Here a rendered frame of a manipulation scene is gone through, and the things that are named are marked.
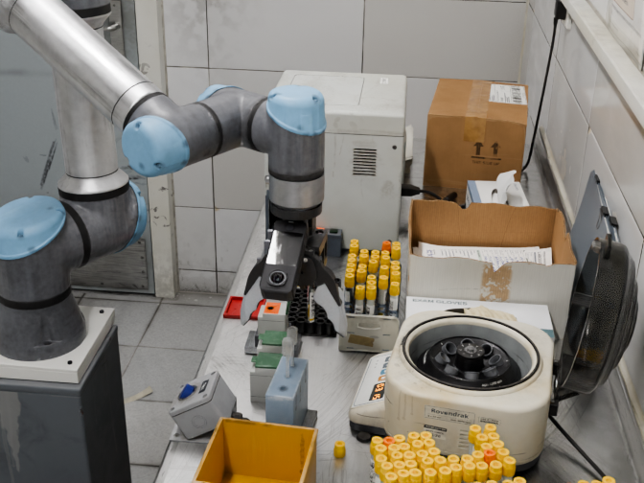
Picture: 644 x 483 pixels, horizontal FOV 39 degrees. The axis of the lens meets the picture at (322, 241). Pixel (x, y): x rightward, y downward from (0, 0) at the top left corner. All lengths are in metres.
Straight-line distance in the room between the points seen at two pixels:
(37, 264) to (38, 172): 1.98
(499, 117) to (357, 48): 1.02
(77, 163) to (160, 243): 1.91
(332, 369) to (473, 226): 0.46
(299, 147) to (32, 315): 0.56
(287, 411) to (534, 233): 0.72
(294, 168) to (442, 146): 1.04
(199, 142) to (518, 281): 0.66
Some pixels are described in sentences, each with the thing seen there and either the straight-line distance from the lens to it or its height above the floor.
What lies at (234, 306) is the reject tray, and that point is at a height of 0.88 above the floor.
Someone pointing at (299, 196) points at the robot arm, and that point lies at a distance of 1.21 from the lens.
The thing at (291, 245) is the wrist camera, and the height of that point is 1.18.
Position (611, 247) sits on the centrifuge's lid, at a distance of 1.26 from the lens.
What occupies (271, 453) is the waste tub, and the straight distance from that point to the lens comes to 1.27.
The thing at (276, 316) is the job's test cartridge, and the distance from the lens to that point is 1.52.
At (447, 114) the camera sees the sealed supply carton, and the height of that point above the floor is 1.05.
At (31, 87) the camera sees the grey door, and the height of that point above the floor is 0.80.
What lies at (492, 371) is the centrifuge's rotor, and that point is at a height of 0.98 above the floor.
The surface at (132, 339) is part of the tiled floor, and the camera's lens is 3.28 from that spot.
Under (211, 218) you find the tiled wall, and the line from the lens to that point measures 3.39.
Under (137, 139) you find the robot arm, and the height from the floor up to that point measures 1.34.
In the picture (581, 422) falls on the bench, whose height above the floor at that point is 0.88.
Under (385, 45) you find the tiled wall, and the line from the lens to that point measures 3.10.
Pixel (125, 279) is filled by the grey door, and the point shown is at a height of 0.07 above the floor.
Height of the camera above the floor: 1.73
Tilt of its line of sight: 26 degrees down
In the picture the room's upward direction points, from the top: 1 degrees clockwise
